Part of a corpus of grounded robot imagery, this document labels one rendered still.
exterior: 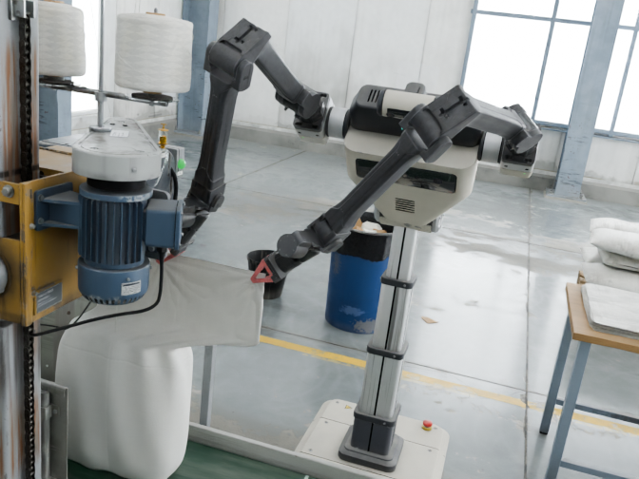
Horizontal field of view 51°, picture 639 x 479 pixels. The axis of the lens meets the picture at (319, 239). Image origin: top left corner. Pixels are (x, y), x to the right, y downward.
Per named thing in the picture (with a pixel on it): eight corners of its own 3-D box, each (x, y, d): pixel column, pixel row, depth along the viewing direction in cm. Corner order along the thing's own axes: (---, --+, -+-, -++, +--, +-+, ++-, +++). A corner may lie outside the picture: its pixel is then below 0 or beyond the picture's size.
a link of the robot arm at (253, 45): (270, 24, 144) (236, 3, 147) (234, 76, 144) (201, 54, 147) (323, 99, 187) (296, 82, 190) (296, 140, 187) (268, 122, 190)
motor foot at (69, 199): (106, 226, 148) (106, 188, 145) (72, 239, 137) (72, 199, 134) (69, 219, 150) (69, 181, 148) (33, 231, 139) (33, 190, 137)
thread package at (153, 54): (203, 96, 156) (207, 19, 151) (166, 100, 140) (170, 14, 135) (140, 86, 160) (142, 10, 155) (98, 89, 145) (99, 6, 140)
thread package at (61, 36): (99, 79, 161) (101, 6, 156) (61, 81, 148) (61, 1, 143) (47, 70, 165) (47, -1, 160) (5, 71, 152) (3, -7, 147)
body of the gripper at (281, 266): (261, 260, 167) (284, 246, 164) (276, 250, 176) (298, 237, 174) (275, 282, 167) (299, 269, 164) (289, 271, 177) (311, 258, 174)
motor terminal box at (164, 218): (183, 247, 153) (185, 198, 150) (180, 262, 144) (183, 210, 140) (145, 244, 152) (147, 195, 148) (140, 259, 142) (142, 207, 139)
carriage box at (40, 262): (117, 281, 172) (121, 161, 163) (25, 330, 141) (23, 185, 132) (36, 261, 178) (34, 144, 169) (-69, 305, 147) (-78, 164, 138)
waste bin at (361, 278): (400, 314, 439) (416, 220, 420) (385, 345, 392) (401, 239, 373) (331, 298, 451) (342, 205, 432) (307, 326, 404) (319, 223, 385)
